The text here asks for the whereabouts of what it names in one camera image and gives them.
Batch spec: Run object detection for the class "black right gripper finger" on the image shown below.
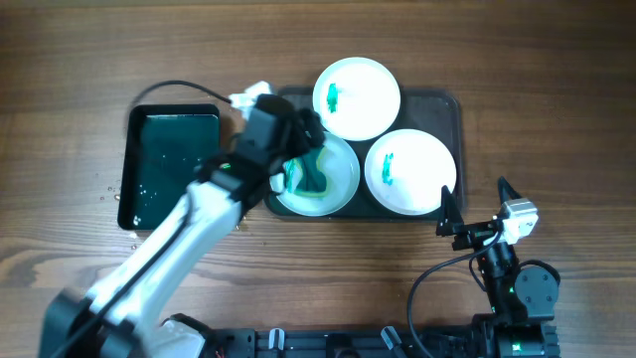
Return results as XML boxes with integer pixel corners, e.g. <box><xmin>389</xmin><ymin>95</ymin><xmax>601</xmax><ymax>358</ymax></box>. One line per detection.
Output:
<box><xmin>437</xmin><ymin>185</ymin><xmax>464</xmax><ymax>227</ymax></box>
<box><xmin>497</xmin><ymin>176</ymin><xmax>522</xmax><ymax>204</ymax></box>

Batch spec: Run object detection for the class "white plate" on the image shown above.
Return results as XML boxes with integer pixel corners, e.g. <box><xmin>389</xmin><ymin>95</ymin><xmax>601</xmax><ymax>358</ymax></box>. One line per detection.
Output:
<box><xmin>269</xmin><ymin>131</ymin><xmax>361</xmax><ymax>217</ymax></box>
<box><xmin>364</xmin><ymin>129</ymin><xmax>458</xmax><ymax>216</ymax></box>
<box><xmin>312</xmin><ymin>57</ymin><xmax>401</xmax><ymax>141</ymax></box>

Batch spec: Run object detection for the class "green yellow sponge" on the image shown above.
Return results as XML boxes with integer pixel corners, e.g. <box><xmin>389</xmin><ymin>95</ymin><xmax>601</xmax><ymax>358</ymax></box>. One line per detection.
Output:
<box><xmin>283</xmin><ymin>147</ymin><xmax>327</xmax><ymax>198</ymax></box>

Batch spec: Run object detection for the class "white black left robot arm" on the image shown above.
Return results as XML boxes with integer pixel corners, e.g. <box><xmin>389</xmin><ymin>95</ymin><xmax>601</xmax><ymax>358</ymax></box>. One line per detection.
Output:
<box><xmin>39</xmin><ymin>94</ymin><xmax>325</xmax><ymax>357</ymax></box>

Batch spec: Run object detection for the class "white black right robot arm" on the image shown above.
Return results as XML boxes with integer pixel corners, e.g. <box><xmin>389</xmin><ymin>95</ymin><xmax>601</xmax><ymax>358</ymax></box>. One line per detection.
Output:
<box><xmin>436</xmin><ymin>178</ymin><xmax>560</xmax><ymax>357</ymax></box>

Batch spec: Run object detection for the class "black water basin tray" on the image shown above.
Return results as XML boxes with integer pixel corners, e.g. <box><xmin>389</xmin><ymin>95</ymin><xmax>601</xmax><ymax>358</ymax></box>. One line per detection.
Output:
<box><xmin>117</xmin><ymin>104</ymin><xmax>220</xmax><ymax>231</ymax></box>

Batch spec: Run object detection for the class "white top plate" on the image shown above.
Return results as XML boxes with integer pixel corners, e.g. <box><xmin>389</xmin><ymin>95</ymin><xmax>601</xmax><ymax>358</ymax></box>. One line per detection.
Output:
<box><xmin>312</xmin><ymin>57</ymin><xmax>401</xmax><ymax>141</ymax></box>

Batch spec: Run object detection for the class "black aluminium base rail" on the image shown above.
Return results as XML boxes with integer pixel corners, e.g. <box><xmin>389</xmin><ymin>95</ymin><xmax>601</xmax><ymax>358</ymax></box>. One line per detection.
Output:
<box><xmin>198</xmin><ymin>324</ymin><xmax>561</xmax><ymax>358</ymax></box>

